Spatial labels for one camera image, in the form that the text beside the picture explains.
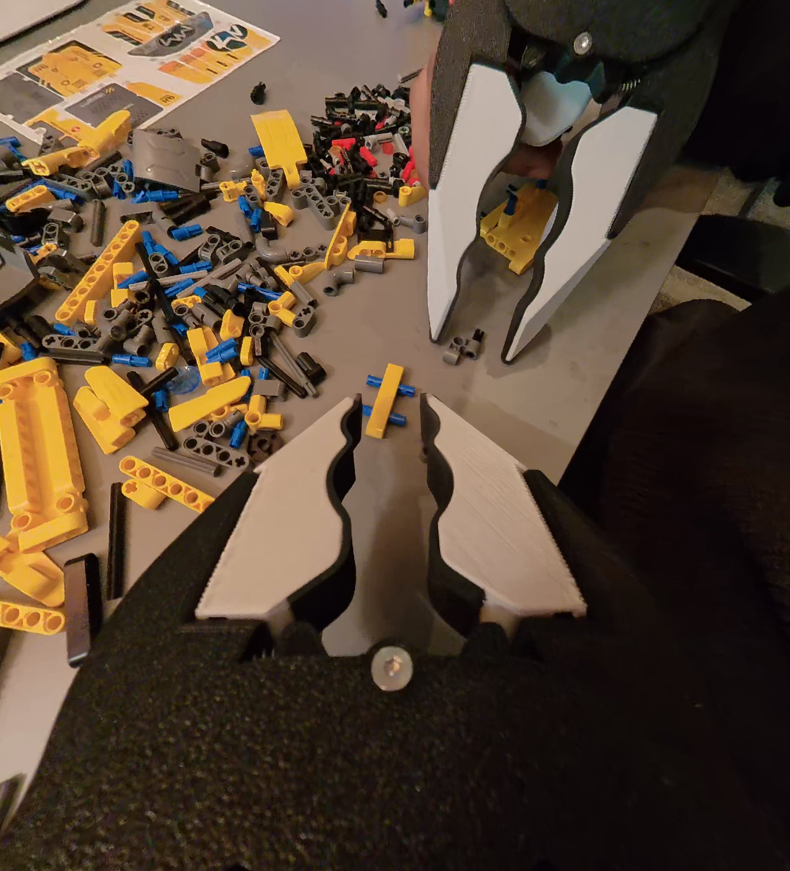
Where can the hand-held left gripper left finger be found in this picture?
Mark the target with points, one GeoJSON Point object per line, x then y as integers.
{"type": "Point", "coordinates": [279, 537]}

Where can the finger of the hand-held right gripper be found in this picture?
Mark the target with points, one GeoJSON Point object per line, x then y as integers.
{"type": "Point", "coordinates": [463, 204]}
{"type": "Point", "coordinates": [592, 204]}

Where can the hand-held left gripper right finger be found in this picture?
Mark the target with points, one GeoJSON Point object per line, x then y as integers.
{"type": "Point", "coordinates": [504, 537]}

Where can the heap of black red pins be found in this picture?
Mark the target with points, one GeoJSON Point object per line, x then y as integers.
{"type": "Point", "coordinates": [368, 143]}

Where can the dark grey pin connector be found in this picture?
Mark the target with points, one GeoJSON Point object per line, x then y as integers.
{"type": "Point", "coordinates": [459, 350]}

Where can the blue pin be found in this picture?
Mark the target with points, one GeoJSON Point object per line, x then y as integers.
{"type": "Point", "coordinates": [397, 418]}
{"type": "Point", "coordinates": [408, 389]}

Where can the yellow short beam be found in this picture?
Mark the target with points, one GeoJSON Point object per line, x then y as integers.
{"type": "Point", "coordinates": [385, 401]}

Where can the person's right hand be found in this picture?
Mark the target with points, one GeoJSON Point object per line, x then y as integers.
{"type": "Point", "coordinates": [534, 162]}

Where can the black office chair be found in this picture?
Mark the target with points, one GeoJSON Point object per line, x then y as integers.
{"type": "Point", "coordinates": [755, 252]}

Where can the large yellow curved panel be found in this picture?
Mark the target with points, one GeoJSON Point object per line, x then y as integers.
{"type": "Point", "coordinates": [279, 139]}

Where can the person's black sweater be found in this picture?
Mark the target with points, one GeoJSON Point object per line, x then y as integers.
{"type": "Point", "coordinates": [708, 510]}

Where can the black beam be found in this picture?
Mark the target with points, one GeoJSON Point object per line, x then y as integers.
{"type": "Point", "coordinates": [83, 612]}

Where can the small black pin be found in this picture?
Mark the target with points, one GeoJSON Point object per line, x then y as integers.
{"type": "Point", "coordinates": [215, 145]}
{"type": "Point", "coordinates": [259, 92]}

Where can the pile of plastic building pieces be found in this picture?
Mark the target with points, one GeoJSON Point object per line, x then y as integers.
{"type": "Point", "coordinates": [41, 435]}

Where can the dark grey curved panel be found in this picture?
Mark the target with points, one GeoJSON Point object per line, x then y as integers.
{"type": "Point", "coordinates": [164, 160]}

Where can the sticker sheet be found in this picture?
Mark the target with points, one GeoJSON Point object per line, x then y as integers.
{"type": "Point", "coordinates": [96, 68]}

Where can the yellow frame assembly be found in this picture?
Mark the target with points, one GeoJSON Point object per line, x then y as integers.
{"type": "Point", "coordinates": [524, 238]}

